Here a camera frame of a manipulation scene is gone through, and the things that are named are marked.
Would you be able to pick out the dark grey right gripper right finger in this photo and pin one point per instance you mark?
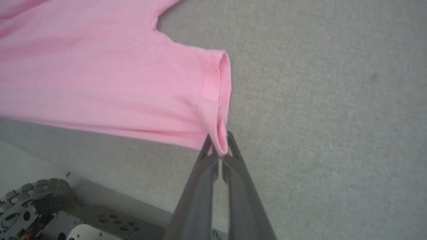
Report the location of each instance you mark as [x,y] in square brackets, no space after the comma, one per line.
[247,206]

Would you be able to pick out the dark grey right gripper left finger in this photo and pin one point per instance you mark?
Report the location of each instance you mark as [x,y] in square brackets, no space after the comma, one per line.
[196,200]

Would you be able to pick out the pink knit garment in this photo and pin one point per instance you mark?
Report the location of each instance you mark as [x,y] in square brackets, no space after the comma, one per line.
[100,76]

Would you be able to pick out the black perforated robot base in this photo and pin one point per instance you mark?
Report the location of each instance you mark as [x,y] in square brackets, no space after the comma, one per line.
[106,223]

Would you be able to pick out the grey roller robot wheel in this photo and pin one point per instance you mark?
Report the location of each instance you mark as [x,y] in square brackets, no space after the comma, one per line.
[23,206]

